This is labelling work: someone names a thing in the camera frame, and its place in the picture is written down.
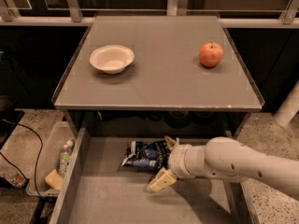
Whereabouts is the plastic bottle in bin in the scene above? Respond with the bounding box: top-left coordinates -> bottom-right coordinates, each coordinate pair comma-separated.
58,139 -> 75,176

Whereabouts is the grey open drawer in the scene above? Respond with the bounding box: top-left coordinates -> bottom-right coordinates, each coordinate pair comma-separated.
50,128 -> 259,224

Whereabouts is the white paper bowl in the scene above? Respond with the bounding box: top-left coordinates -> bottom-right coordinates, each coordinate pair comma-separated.
90,45 -> 135,75

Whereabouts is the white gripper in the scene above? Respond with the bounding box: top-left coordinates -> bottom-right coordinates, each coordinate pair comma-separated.
145,135 -> 206,193

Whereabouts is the white table leg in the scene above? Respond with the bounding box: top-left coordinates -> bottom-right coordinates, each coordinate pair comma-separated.
274,81 -> 299,126

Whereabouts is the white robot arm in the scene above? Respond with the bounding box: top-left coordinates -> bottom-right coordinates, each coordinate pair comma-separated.
147,137 -> 299,199

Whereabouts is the red apple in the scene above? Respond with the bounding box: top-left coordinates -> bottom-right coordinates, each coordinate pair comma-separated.
199,42 -> 224,68

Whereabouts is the black cable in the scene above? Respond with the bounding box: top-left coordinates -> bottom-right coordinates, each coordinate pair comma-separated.
0,119 -> 45,199

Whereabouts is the grey counter cabinet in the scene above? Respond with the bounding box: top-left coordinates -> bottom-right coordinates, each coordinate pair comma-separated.
53,16 -> 264,137

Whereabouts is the blue chip bag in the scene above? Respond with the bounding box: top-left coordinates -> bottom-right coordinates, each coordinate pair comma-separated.
121,140 -> 170,172

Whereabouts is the clear plastic bin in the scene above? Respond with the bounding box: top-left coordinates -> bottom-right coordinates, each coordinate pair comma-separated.
26,121 -> 75,197

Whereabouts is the metal railing frame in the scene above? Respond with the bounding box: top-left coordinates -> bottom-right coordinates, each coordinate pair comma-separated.
0,0 -> 299,29

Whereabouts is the small colourful packet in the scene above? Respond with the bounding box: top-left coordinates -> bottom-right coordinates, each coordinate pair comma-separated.
0,165 -> 26,188

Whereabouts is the yellow sponge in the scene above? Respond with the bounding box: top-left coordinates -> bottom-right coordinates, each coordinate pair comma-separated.
45,170 -> 64,189

